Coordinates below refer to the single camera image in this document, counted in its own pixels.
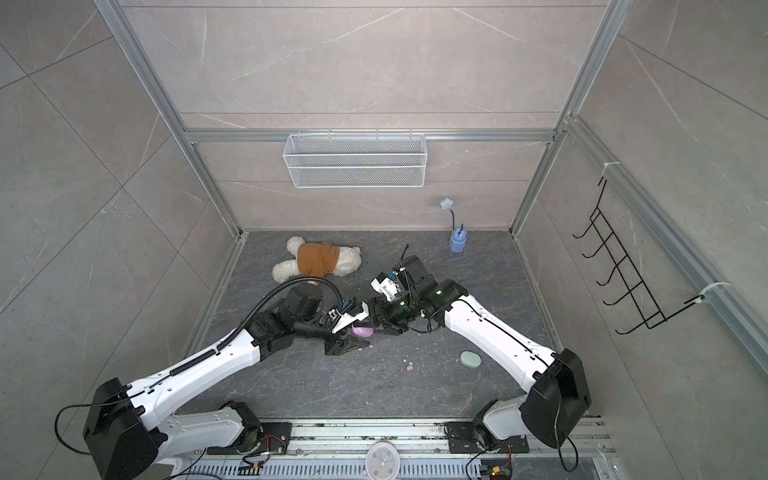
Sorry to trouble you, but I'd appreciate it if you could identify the white plush dog brown shirt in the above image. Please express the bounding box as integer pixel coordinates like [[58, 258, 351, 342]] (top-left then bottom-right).
[[271, 236, 362, 283]]

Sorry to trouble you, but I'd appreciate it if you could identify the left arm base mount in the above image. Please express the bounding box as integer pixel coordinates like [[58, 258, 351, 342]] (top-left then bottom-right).
[[206, 422, 293, 455]]

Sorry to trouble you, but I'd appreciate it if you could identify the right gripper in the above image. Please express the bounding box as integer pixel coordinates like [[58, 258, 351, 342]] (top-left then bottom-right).
[[361, 292, 422, 334]]

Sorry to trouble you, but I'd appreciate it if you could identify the mint green charging case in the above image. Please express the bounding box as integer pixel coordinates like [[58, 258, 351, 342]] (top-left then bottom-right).
[[459, 350, 482, 369]]

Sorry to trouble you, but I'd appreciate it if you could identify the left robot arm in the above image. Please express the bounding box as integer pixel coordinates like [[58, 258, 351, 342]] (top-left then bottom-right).
[[83, 276, 371, 479]]

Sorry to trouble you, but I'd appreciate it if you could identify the black wall hook rack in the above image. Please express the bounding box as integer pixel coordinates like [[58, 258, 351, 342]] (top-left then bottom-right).
[[571, 177, 706, 336]]

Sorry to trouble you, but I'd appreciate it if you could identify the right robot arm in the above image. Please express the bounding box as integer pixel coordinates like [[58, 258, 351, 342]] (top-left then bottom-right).
[[367, 256, 591, 449]]

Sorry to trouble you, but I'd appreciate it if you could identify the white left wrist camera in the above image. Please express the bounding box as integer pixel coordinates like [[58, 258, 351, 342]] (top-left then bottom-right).
[[331, 302, 369, 334]]

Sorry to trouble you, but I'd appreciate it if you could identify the white wire wall basket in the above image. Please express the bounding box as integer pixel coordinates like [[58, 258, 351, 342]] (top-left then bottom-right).
[[283, 133, 428, 189]]

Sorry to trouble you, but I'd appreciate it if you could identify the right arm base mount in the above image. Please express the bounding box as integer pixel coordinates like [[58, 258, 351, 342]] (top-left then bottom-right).
[[443, 422, 530, 454]]

